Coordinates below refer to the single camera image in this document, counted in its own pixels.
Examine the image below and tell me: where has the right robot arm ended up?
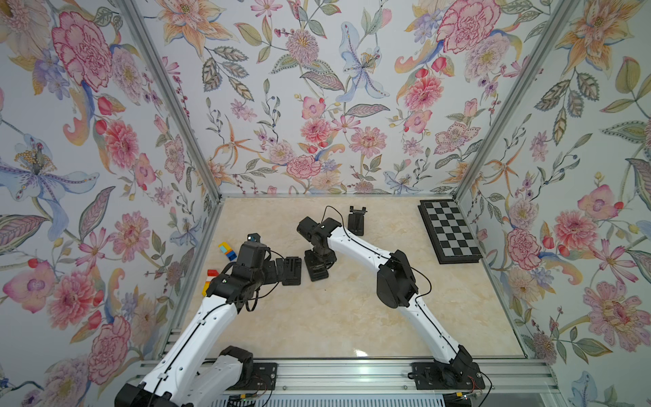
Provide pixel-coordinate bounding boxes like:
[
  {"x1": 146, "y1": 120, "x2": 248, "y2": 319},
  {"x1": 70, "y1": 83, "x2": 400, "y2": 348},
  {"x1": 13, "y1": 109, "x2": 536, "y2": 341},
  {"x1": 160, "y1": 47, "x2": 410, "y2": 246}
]
[{"x1": 297, "y1": 217, "x2": 491, "y2": 392}]

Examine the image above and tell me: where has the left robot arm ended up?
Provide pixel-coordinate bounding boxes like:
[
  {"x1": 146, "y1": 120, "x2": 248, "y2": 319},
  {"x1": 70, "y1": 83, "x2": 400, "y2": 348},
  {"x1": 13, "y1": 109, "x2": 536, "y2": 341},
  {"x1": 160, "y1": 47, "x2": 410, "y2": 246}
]
[{"x1": 115, "y1": 239, "x2": 286, "y2": 406}]

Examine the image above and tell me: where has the red white yellow block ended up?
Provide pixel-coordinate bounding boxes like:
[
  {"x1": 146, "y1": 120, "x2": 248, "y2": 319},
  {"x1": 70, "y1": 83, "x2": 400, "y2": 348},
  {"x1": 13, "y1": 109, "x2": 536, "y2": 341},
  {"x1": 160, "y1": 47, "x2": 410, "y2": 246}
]
[{"x1": 202, "y1": 269, "x2": 220, "y2": 297}]

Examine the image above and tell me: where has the yellow blue toy block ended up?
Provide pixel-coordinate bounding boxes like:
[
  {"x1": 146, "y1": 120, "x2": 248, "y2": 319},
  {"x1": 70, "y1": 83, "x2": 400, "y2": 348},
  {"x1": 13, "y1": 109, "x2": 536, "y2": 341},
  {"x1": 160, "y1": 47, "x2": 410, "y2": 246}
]
[{"x1": 219, "y1": 243, "x2": 237, "y2": 262}]

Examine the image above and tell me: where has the black white chessboard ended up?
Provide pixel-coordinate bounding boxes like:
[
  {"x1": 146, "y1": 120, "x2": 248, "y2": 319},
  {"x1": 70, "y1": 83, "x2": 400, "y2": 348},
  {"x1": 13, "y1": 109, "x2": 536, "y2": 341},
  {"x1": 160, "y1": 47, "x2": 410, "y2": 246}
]
[{"x1": 418, "y1": 199, "x2": 482, "y2": 265}]

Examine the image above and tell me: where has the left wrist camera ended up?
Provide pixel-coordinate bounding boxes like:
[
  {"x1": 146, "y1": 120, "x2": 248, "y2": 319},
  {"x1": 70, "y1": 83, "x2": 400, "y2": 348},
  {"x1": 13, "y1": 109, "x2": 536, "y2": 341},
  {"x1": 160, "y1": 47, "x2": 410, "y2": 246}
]
[{"x1": 248, "y1": 232, "x2": 261, "y2": 243}]

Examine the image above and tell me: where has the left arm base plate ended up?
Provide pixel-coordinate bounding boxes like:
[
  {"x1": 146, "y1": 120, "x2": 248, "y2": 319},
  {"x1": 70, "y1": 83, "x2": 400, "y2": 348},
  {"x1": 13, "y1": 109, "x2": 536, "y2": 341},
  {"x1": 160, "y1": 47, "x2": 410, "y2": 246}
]
[{"x1": 236, "y1": 362, "x2": 278, "y2": 393}]

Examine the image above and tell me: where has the aluminium front rail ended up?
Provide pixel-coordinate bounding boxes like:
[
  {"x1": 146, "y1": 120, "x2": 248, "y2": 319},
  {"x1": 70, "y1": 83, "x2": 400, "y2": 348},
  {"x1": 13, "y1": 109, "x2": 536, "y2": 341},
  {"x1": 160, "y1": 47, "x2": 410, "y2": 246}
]
[{"x1": 124, "y1": 358, "x2": 563, "y2": 397}]

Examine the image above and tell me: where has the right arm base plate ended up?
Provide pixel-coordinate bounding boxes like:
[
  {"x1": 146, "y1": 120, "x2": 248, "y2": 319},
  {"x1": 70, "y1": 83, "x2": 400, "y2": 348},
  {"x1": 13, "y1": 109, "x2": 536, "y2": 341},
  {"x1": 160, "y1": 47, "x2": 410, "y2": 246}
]
[{"x1": 408, "y1": 361, "x2": 486, "y2": 392}]

